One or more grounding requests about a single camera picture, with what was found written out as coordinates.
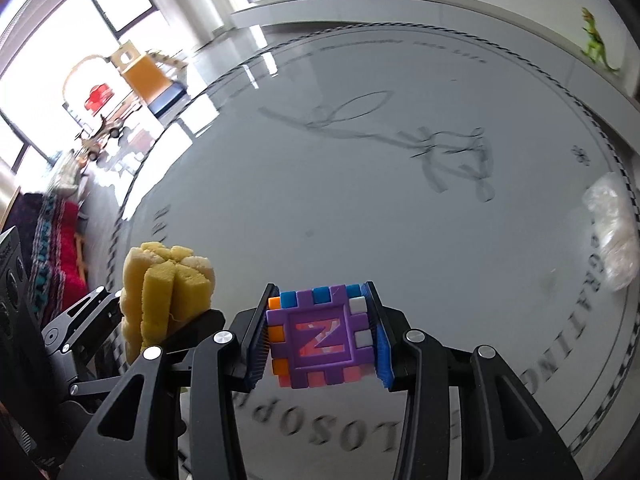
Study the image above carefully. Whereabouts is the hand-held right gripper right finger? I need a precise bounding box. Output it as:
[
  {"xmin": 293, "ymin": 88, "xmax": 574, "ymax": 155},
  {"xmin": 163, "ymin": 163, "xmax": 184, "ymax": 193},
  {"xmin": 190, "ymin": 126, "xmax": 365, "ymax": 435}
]
[{"xmin": 362, "ymin": 280, "xmax": 583, "ymax": 480}]

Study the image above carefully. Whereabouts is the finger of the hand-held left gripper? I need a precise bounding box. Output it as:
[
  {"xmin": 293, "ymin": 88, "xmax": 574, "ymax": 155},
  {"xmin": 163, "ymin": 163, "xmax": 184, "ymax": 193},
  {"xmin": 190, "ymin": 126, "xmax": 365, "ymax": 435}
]
[
  {"xmin": 162, "ymin": 309, "xmax": 227, "ymax": 355},
  {"xmin": 42, "ymin": 286, "xmax": 123, "ymax": 356}
]

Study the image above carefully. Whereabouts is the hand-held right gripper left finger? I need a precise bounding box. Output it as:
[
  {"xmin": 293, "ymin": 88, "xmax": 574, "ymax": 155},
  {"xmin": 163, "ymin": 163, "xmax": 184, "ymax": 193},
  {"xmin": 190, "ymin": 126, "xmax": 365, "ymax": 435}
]
[{"xmin": 60, "ymin": 282, "xmax": 281, "ymax": 480}]

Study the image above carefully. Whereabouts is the yellow sponge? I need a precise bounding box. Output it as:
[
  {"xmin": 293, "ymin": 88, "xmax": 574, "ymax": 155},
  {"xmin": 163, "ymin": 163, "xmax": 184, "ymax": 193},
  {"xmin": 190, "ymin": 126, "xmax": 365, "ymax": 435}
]
[{"xmin": 119, "ymin": 242, "xmax": 217, "ymax": 366}]

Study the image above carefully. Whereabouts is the purple foam puzzle cube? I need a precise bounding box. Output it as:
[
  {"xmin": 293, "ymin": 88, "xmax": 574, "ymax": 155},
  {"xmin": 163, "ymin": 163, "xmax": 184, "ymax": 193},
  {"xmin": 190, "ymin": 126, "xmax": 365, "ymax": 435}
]
[{"xmin": 266, "ymin": 284, "xmax": 377, "ymax": 390}]

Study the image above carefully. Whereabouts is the striped patterned blanket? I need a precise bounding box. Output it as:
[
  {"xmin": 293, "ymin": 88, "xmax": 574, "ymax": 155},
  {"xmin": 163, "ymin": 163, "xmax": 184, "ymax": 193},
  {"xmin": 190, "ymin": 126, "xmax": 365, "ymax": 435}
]
[{"xmin": 10, "ymin": 192, "xmax": 88, "ymax": 321}]

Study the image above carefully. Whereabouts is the pale cloth bundle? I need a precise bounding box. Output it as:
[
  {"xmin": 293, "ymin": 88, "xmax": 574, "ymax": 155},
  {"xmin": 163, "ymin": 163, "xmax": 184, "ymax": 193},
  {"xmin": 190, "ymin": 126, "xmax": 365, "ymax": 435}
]
[{"xmin": 50, "ymin": 152, "xmax": 86, "ymax": 196}]

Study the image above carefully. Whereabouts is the wooden toy vehicle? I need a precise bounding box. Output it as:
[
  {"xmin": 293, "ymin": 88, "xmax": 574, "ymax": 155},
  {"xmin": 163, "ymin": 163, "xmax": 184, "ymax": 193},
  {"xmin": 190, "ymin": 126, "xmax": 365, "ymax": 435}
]
[{"xmin": 75, "ymin": 115, "xmax": 123, "ymax": 161}]

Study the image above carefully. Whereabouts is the red toy car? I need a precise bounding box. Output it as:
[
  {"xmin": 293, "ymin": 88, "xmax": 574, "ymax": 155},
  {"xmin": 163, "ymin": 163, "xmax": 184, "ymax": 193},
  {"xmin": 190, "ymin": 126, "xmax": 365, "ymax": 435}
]
[{"xmin": 82, "ymin": 82, "xmax": 115, "ymax": 113}]

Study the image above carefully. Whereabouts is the yellow slide with blue base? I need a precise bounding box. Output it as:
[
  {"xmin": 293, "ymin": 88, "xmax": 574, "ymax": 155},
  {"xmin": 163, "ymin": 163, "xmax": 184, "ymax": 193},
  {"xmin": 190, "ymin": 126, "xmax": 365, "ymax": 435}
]
[{"xmin": 109, "ymin": 44, "xmax": 190, "ymax": 117}]

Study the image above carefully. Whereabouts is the clear plastic wrap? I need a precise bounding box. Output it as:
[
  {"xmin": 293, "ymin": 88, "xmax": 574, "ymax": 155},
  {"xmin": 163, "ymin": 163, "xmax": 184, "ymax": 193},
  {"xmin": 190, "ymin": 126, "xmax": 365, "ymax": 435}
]
[{"xmin": 582, "ymin": 172, "xmax": 640, "ymax": 291}]

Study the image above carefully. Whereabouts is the green toy dinosaur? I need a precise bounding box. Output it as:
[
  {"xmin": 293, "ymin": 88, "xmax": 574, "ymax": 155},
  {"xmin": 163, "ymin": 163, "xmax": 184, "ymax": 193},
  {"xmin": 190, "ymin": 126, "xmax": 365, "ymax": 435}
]
[{"xmin": 580, "ymin": 7, "xmax": 622, "ymax": 75}]

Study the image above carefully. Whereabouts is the wooden sofa frame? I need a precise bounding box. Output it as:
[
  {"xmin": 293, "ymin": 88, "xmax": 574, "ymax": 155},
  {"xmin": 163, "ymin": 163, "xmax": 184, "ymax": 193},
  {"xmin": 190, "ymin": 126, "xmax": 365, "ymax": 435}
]
[{"xmin": 75, "ymin": 237, "xmax": 90, "ymax": 281}]

